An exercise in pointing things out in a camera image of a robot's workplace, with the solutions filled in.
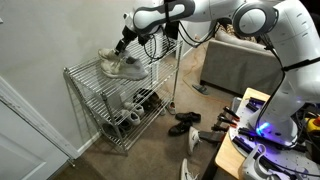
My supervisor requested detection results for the grey sneaker with orange lining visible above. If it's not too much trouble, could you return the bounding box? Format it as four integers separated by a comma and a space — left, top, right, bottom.
165, 101, 177, 116

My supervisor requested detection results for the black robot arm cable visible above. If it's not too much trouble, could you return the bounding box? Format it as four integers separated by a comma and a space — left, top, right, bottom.
142, 19, 222, 64

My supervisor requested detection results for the light grey sneaker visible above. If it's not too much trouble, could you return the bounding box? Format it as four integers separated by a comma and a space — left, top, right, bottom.
186, 126, 202, 157

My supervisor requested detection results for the black dress shoe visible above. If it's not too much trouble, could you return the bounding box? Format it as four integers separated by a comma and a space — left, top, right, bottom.
174, 111, 202, 124
167, 119, 194, 137

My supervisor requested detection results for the worn white sneaker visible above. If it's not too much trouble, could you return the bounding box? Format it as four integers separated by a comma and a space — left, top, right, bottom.
97, 48, 123, 63
100, 54, 150, 81

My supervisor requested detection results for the black sandal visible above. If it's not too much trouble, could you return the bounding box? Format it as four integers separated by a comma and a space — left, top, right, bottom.
191, 83, 210, 96

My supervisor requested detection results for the small white sneaker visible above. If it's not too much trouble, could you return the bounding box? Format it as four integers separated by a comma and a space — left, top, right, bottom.
123, 101, 145, 117
116, 109, 142, 127

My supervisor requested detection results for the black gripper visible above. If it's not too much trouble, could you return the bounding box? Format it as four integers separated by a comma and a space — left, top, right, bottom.
114, 25, 138, 56

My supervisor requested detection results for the brown patterned cushion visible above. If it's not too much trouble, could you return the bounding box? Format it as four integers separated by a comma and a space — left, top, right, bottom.
215, 22, 236, 38
234, 31, 258, 44

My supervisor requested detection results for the white VR controller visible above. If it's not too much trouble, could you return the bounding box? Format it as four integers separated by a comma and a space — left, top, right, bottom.
240, 143, 274, 180

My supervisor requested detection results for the white sneaker with black swoosh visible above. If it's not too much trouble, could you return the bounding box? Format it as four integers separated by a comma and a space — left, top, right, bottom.
179, 157, 199, 180

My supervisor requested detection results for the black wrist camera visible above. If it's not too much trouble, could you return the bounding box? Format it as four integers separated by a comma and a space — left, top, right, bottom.
164, 21, 181, 40

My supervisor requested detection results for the black sneaker with white stripes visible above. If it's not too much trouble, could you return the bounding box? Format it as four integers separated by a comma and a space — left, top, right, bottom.
132, 87, 155, 105

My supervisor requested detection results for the black and brown shoe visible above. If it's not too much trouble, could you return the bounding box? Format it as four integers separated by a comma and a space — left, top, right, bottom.
143, 93, 163, 111
151, 91, 164, 107

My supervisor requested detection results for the yellow emergency stop button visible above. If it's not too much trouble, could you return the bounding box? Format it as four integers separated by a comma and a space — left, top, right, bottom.
305, 115, 320, 135

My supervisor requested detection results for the black clamp with orange handle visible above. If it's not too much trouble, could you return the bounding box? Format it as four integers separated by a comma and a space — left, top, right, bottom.
222, 105, 241, 122
218, 113, 238, 128

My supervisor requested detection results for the chrome wire shoe rack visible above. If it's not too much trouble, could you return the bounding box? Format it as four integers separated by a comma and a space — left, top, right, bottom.
62, 31, 184, 157

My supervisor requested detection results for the black mounting bracket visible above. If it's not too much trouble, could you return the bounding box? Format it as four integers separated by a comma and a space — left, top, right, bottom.
249, 96, 267, 105
238, 127, 268, 141
245, 101, 260, 113
232, 135, 264, 168

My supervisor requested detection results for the grey sofa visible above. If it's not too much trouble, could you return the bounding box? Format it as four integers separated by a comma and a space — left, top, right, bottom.
199, 29, 298, 97

